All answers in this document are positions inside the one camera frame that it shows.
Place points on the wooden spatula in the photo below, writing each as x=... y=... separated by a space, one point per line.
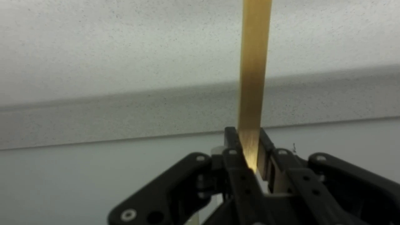
x=254 y=83

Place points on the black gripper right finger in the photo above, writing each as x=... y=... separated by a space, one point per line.
x=333 y=188

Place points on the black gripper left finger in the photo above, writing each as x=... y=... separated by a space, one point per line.
x=175 y=188

